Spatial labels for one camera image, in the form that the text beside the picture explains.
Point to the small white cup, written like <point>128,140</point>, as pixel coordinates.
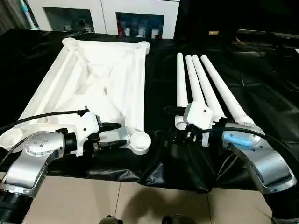
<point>127,32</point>
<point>155,34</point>

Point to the dark robot left foot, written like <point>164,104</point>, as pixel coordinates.
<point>111,220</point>

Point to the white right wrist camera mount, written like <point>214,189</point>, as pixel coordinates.
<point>198,114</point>

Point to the white display cabinet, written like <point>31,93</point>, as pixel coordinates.
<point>105,14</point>

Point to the white teal pole stand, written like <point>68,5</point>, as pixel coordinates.
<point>30,17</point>

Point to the grey window curtain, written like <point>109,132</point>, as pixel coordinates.
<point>11,11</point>

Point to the red bottle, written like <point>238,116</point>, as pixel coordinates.
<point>121,31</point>

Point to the white flat board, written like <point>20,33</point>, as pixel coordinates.
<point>296,51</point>

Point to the white blue patterned jar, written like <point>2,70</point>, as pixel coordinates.
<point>142,33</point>

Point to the black cabinet with gold label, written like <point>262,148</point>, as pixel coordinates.
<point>210,14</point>

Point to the white plastic table leg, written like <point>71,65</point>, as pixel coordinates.
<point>194,77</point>
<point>206,81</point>
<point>229,93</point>
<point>181,81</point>

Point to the white plastic table top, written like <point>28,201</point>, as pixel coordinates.
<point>70,88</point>

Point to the black work mat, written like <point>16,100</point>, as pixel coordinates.
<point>257,77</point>

